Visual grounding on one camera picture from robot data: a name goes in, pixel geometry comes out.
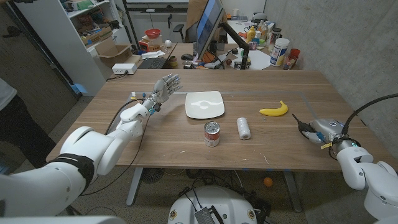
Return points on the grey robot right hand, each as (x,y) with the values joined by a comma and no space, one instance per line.
(328,127)

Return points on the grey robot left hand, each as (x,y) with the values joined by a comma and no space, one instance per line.
(163,88)

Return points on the black rubber air blower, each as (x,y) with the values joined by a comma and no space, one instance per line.
(304,126)

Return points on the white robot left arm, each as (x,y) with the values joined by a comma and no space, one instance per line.
(87,155)

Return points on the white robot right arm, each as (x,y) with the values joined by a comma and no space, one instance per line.
(367,174)

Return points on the white square plate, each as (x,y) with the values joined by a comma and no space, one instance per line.
(205,105)

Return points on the yellow banana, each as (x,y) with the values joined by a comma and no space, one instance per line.
(275,111)

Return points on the red and white soup can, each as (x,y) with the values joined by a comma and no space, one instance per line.
(212,135)

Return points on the black keyboard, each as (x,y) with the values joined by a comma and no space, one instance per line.
(152,63)

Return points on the black computer mouse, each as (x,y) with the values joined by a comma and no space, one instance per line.
(187,57)

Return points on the white power box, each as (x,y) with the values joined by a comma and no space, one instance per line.
(124,68)

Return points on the small white ball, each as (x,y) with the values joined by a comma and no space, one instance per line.
(168,43)

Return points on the small orange basketball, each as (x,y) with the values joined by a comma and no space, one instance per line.
(209,57)

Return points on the red bowl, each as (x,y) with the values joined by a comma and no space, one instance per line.
(153,32)

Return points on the open cardboard box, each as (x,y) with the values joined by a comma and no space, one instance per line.
(113,53)

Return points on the white table leg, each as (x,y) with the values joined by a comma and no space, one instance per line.
(134,186)
(293,191)

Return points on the black computer monitor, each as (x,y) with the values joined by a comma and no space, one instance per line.
(207,26)

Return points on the tan jacket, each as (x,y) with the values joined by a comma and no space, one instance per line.
(194,15)

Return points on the orange ball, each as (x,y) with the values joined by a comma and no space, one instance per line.
(268,182)

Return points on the red cup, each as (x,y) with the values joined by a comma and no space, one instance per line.
(294,53)

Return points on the white twine spool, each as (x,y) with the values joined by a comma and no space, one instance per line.
(243,128)

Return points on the white canister with blue label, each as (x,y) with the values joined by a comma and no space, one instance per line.
(279,52)

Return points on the white paper sheet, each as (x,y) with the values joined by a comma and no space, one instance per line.
(258,59)

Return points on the yellow mustard bottle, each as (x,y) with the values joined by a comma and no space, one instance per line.
(250,35)

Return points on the black lidded jar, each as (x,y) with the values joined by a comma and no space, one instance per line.
(276,35)

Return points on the white shelf unit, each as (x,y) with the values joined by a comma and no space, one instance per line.
(62,46)

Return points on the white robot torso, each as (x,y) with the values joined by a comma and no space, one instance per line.
(214,202)

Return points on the person in black trousers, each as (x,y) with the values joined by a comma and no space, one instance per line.
(21,130)

